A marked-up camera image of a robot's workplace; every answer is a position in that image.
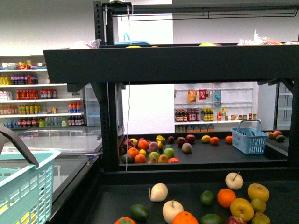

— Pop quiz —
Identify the small blue basket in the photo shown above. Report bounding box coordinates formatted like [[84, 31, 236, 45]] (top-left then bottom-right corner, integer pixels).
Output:
[[231, 119, 269, 155]]

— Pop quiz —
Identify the dark green avocado left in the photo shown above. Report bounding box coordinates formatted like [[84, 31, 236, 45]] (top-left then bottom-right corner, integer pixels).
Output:
[[130, 204, 150, 222]]

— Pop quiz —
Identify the rear black fruit shelf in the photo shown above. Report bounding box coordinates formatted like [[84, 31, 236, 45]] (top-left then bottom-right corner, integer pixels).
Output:
[[119, 138, 288, 172]]

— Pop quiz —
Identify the green lime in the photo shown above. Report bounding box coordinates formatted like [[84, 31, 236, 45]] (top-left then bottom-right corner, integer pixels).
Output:
[[200, 190, 214, 206]]

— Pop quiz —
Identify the brown kiwi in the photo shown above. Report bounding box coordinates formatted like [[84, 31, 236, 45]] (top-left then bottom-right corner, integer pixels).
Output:
[[251, 198, 267, 213], [251, 212, 271, 224]]

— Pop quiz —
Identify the white drinks shelf unit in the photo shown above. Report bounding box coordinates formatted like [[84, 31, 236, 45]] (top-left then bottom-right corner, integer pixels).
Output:
[[0, 55, 85, 129]]

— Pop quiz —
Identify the green avocado middle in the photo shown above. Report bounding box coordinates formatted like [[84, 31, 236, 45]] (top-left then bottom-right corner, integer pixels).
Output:
[[200, 213, 223, 224]]

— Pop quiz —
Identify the yellow apple rear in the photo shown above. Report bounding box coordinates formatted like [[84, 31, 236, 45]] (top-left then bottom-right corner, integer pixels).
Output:
[[247, 183, 270, 202]]

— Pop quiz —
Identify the yellow apple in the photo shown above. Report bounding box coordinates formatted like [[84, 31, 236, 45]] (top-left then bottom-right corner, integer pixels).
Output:
[[247, 183, 270, 202], [230, 198, 254, 222]]

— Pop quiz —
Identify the black fruit shelf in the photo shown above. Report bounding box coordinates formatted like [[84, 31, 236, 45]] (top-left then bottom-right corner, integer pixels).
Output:
[[43, 2, 299, 224], [119, 138, 288, 172]]

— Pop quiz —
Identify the white pear right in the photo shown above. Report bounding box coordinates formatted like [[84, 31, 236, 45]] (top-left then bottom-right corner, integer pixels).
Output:
[[225, 172, 244, 190]]

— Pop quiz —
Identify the brown kiwi rear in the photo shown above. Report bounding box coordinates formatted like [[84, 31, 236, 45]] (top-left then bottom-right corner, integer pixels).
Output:
[[251, 198, 267, 213]]

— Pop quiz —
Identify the red apple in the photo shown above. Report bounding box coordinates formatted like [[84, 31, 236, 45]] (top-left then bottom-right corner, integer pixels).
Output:
[[226, 215, 247, 224]]

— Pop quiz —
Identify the brown kiwi front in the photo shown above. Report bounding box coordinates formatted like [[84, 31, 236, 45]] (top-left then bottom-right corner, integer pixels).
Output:
[[251, 212, 271, 224]]

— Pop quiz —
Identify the small orange tangerine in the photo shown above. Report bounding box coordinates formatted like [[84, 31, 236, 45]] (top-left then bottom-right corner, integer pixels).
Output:
[[217, 189, 236, 209]]

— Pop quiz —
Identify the orange with navel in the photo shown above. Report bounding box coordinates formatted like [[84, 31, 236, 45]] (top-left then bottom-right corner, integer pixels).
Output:
[[172, 211, 199, 224]]

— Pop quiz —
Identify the white pear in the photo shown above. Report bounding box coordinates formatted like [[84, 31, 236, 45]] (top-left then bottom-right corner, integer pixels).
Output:
[[148, 183, 168, 202], [162, 200, 184, 224], [225, 172, 244, 190]]

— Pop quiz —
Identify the light blue shopping basket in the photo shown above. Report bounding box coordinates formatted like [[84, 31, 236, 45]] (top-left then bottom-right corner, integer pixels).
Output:
[[0, 150, 60, 224]]

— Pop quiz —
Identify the orange persimmon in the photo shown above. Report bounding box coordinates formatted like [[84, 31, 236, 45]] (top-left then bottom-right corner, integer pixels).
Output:
[[114, 217, 136, 224]]

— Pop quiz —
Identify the white pear left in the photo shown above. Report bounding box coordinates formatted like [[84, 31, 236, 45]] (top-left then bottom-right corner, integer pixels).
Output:
[[148, 183, 168, 202]]

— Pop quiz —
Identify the white pear front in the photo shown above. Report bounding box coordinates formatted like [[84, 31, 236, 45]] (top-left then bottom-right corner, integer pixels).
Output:
[[162, 200, 184, 224]]

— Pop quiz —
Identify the yellow apple front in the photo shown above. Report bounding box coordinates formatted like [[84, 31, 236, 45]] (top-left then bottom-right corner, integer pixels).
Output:
[[230, 198, 254, 222]]

